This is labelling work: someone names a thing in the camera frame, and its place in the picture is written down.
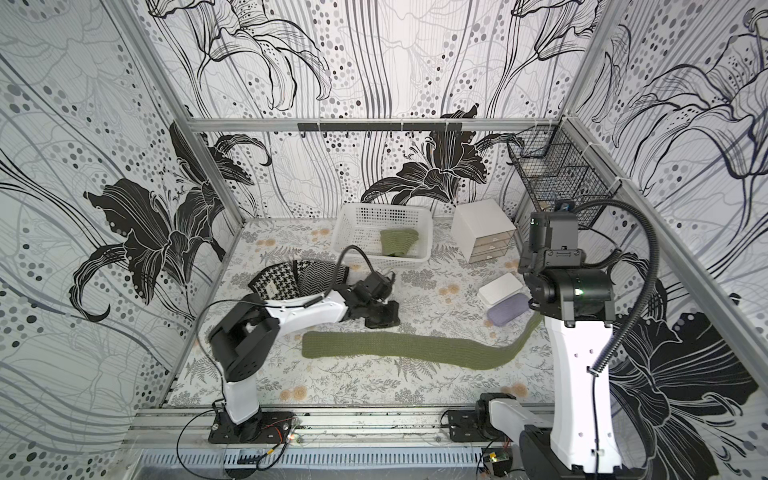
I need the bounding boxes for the black wall hook rail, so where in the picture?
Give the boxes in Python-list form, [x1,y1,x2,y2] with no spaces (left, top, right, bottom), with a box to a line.
[297,121,464,133]

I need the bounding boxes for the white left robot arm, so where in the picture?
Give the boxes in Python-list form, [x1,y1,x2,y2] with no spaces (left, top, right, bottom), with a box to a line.
[208,271,400,426]

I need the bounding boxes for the white rectangular box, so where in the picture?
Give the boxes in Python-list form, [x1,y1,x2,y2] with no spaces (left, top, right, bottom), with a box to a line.
[477,273,523,308]

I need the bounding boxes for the white slotted cable duct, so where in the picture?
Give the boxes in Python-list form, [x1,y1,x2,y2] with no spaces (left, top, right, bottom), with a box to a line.
[139,447,481,470]

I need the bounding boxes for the white mini drawer cabinet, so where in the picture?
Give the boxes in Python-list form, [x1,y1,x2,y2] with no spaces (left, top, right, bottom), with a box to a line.
[451,199,516,264]

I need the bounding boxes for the white plastic laundry basket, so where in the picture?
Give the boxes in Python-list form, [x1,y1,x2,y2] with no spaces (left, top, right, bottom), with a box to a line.
[331,203,434,269]

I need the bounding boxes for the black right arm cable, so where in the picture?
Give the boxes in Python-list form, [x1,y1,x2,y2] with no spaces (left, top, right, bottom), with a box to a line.
[572,199,661,376]

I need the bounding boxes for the lavender flat pad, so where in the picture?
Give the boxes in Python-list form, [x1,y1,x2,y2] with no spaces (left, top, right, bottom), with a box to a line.
[487,293,529,327]

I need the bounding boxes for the black wire wall basket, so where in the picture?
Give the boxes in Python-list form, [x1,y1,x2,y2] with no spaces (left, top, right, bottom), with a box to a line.
[504,122,618,232]

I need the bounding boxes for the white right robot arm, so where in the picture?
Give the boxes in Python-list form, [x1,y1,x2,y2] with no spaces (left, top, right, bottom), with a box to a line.
[476,212,622,479]

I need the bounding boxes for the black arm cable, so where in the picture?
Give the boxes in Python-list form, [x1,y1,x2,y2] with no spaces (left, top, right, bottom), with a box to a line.
[326,244,376,298]
[572,199,661,376]

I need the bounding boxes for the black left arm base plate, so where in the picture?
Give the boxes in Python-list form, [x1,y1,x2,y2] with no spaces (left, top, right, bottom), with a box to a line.
[208,410,295,445]

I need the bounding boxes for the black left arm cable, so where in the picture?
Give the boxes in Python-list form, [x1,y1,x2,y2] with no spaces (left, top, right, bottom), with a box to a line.
[326,244,376,298]

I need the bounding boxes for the black white patterned scarf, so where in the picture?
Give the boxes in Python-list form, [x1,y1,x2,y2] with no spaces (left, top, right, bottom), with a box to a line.
[248,259,350,301]

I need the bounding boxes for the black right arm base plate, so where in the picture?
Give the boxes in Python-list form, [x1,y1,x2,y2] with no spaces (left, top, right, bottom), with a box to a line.
[440,409,500,443]

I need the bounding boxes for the green knitted scarf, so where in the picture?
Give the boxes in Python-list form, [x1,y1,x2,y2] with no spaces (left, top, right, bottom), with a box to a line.
[301,314,543,370]
[379,228,419,258]

